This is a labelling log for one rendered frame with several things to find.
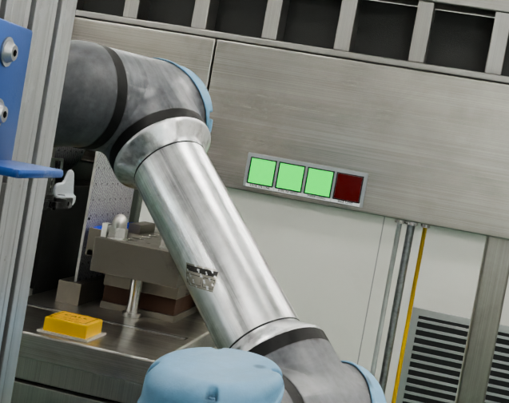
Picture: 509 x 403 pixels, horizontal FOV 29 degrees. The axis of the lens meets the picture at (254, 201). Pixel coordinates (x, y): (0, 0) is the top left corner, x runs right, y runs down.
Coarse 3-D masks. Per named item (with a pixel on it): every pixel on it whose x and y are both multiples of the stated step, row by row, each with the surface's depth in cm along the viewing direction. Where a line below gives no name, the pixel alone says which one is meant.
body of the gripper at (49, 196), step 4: (52, 160) 152; (56, 160) 154; (60, 160) 155; (52, 164) 152; (60, 164) 155; (60, 168) 156; (48, 180) 152; (52, 180) 156; (48, 184) 152; (52, 184) 156; (48, 188) 153; (52, 188) 157; (48, 192) 153; (52, 192) 157; (48, 196) 153; (52, 196) 154; (44, 200) 153; (48, 200) 154; (52, 200) 155; (44, 204) 153; (48, 204) 153; (44, 208) 153; (48, 208) 154
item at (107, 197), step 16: (96, 160) 179; (96, 176) 180; (112, 176) 188; (96, 192) 182; (112, 192) 190; (128, 192) 199; (96, 208) 183; (112, 208) 192; (128, 208) 201; (96, 224) 185
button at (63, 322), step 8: (64, 312) 158; (48, 320) 152; (56, 320) 152; (64, 320) 152; (72, 320) 153; (80, 320) 154; (88, 320) 155; (96, 320) 156; (48, 328) 152; (56, 328) 152; (64, 328) 152; (72, 328) 151; (80, 328) 151; (88, 328) 152; (96, 328) 155; (72, 336) 151; (80, 336) 151; (88, 336) 152
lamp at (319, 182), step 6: (312, 174) 203; (318, 174) 203; (324, 174) 202; (330, 174) 202; (312, 180) 203; (318, 180) 203; (324, 180) 202; (330, 180) 202; (306, 186) 203; (312, 186) 203; (318, 186) 203; (324, 186) 202; (330, 186) 202; (306, 192) 203; (312, 192) 203; (318, 192) 203; (324, 192) 202
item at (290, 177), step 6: (282, 168) 204; (288, 168) 204; (294, 168) 204; (300, 168) 203; (282, 174) 204; (288, 174) 204; (294, 174) 204; (300, 174) 203; (282, 180) 204; (288, 180) 204; (294, 180) 204; (300, 180) 203; (276, 186) 204; (282, 186) 204; (288, 186) 204; (294, 186) 204; (300, 186) 203
